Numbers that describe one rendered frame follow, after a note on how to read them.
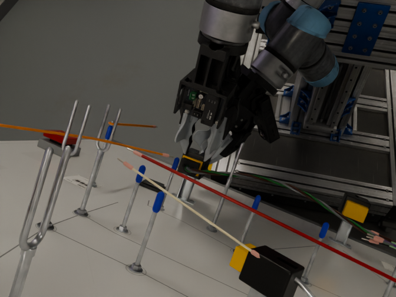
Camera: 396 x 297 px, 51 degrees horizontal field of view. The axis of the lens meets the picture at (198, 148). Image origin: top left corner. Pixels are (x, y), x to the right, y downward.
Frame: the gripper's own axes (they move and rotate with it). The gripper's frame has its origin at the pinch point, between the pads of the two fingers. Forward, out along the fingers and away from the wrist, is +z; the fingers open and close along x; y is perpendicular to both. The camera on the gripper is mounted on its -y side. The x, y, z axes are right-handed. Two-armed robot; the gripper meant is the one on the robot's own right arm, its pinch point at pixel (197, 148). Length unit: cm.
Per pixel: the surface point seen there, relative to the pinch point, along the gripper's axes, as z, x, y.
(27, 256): -18.5, 1.6, 45.8
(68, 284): -5.9, -0.6, 37.7
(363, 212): 6.2, 31.3, -9.3
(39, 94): 81, -122, -125
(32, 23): 62, -166, -177
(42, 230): -19.2, 1.4, 44.5
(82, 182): 5.0, -13.7, 13.3
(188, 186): 8.4, 0.1, -0.2
